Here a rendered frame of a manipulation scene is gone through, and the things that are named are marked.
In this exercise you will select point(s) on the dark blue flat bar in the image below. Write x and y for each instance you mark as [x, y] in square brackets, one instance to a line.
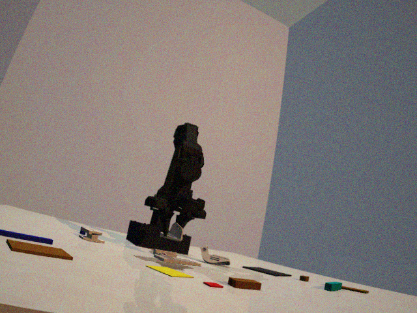
[25, 237]

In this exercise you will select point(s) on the brown rectangular block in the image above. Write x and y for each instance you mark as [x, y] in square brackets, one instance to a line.
[244, 283]

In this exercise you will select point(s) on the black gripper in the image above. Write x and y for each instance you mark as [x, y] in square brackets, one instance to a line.
[165, 208]

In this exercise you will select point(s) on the brown flat plate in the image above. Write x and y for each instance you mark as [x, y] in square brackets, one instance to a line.
[39, 250]

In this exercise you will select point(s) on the teal block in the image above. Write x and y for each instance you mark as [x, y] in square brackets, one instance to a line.
[332, 286]

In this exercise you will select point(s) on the yellow flat plate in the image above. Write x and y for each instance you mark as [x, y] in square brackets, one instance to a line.
[168, 271]

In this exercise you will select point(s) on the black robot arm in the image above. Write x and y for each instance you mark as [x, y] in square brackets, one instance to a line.
[185, 168]

